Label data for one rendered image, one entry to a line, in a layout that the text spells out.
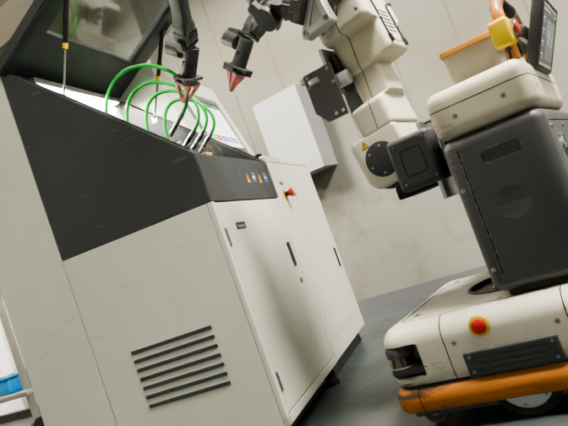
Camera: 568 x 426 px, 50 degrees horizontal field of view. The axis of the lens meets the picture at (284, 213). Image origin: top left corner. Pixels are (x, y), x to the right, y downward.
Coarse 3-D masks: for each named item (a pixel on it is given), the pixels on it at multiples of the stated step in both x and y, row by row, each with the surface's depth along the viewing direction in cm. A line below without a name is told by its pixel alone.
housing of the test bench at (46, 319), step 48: (0, 96) 206; (0, 144) 207; (0, 192) 208; (0, 240) 209; (48, 240) 203; (0, 288) 210; (48, 288) 204; (48, 336) 205; (48, 384) 206; (96, 384) 200
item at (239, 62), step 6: (234, 54) 226; (240, 54) 224; (246, 54) 225; (234, 60) 226; (240, 60) 225; (246, 60) 226; (234, 66) 225; (240, 66) 226; (246, 66) 228; (246, 72) 225; (252, 72) 228
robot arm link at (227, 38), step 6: (246, 24) 222; (252, 24) 221; (228, 30) 228; (234, 30) 227; (240, 30) 225; (246, 30) 222; (222, 36) 228; (228, 36) 226; (234, 36) 225; (252, 36) 224; (222, 42) 229; (228, 42) 227; (234, 48) 228
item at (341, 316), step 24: (144, 72) 268; (144, 96) 268; (168, 96) 265; (192, 120) 273; (288, 168) 283; (312, 192) 310; (288, 216) 256; (312, 216) 291; (312, 240) 276; (312, 264) 263; (336, 264) 303; (312, 288) 251; (336, 288) 286; (336, 312) 272; (360, 312) 315; (336, 336) 259
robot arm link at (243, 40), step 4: (236, 36) 225; (240, 36) 224; (244, 36) 225; (236, 40) 226; (240, 40) 223; (244, 40) 222; (248, 40) 223; (236, 44) 227; (240, 44) 223; (244, 44) 223; (248, 44) 223; (252, 44) 224; (236, 48) 226; (240, 48) 224; (244, 48) 223; (248, 48) 224; (240, 52) 225; (244, 52) 224; (248, 52) 225
